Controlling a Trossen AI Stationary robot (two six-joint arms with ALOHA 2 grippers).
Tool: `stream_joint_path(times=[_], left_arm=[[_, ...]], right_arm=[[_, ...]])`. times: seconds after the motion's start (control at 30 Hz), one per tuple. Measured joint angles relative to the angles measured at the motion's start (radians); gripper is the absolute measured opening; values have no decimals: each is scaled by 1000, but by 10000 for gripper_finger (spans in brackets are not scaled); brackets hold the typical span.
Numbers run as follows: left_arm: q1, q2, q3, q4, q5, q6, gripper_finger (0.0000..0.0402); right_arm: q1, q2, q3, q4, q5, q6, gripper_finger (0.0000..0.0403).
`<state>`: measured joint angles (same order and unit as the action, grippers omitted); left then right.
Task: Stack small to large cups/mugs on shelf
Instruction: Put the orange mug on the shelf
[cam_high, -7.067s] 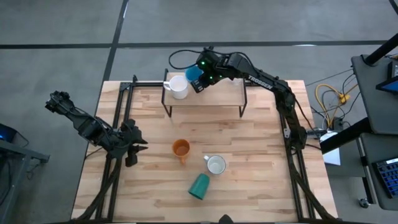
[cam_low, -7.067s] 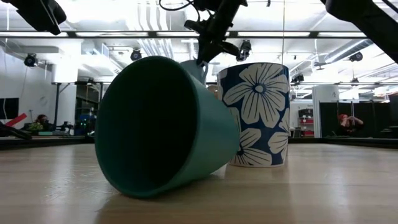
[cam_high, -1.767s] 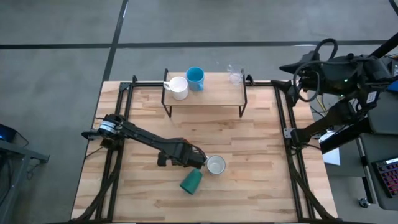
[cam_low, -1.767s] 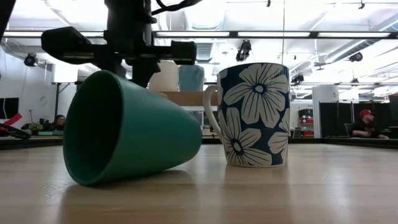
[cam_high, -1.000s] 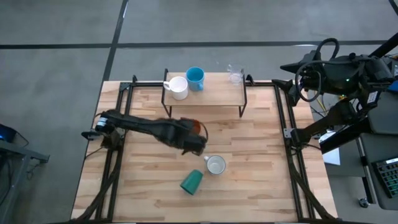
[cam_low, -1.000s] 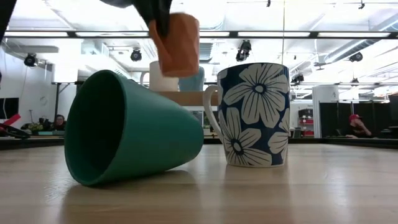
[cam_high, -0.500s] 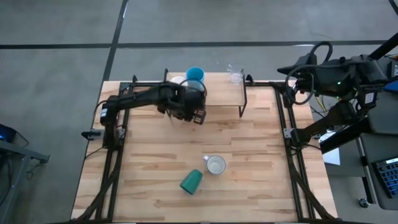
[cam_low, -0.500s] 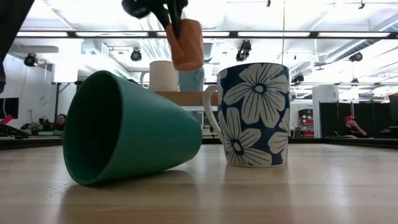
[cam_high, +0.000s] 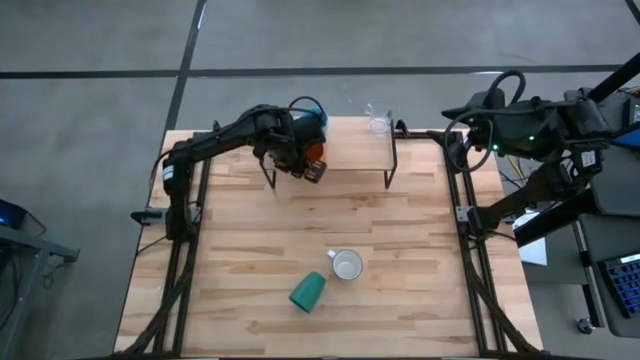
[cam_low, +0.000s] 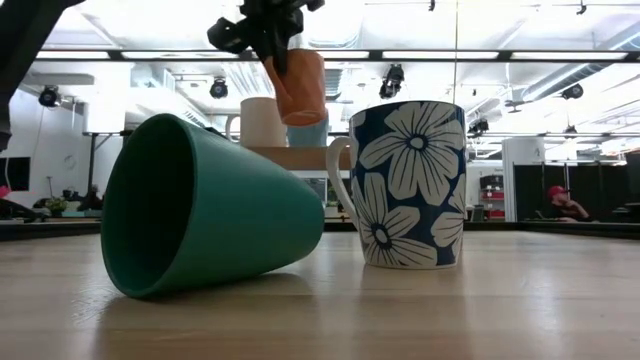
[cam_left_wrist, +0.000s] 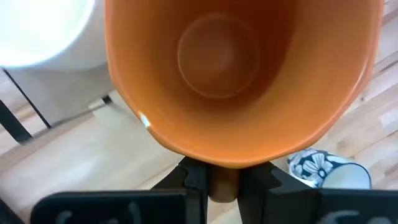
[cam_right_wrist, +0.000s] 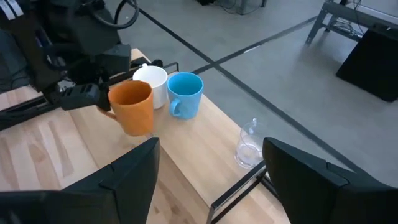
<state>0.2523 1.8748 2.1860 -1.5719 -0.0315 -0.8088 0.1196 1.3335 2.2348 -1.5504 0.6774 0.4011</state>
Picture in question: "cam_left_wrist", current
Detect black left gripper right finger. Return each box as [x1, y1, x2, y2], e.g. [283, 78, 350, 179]
[237, 161, 398, 224]

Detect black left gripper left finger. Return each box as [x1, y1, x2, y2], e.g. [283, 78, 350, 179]
[30, 156, 209, 224]

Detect orange ceramic mug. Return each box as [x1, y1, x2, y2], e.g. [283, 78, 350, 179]
[103, 0, 386, 203]

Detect white ceramic mug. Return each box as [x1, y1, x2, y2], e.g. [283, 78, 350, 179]
[0, 0, 114, 126]

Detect blue white floral mug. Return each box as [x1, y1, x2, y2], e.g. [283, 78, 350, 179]
[287, 148, 373, 190]

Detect wooden shelf with wire legs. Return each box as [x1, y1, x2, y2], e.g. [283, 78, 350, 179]
[0, 67, 113, 146]

